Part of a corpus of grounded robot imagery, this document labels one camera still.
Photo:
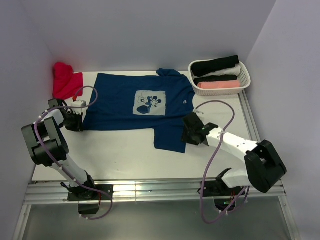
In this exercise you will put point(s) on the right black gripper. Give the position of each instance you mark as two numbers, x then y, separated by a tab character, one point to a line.
185	137

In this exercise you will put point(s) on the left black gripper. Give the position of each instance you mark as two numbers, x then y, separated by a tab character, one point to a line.
78	127

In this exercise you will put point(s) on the blue Mickey Mouse t-shirt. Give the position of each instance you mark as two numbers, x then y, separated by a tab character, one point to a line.
158	102

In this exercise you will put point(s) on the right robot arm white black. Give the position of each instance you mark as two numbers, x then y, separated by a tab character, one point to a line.
263	167

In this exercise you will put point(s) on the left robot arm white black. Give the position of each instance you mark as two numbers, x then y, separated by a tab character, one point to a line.
48	147

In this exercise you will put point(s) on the red t-shirt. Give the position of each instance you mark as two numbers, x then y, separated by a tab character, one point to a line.
65	82

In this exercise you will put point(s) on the lower black rolled shirt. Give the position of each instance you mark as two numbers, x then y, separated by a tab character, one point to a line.
214	78

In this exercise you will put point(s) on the black rolled shirt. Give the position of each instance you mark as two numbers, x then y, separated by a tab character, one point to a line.
214	78
202	68

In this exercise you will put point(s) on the pink rolled shirt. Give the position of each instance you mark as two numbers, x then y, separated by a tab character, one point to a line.
219	84

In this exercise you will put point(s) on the top black rolled shirt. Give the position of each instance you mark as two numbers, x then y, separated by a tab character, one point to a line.
202	68

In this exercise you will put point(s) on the white rolled shirt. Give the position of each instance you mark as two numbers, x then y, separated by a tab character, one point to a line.
234	71

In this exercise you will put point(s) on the white plastic basket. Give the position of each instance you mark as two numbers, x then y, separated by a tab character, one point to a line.
244	78

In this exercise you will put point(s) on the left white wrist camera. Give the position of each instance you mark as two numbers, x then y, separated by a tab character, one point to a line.
77	106

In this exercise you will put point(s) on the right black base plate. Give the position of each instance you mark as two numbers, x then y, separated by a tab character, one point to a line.
217	188

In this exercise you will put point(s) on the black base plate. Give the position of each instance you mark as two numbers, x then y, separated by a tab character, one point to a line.
105	191
217	188

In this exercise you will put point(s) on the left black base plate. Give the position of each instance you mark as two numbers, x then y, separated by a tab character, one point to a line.
105	191

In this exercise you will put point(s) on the aluminium rail frame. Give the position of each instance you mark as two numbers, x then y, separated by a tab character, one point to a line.
141	176

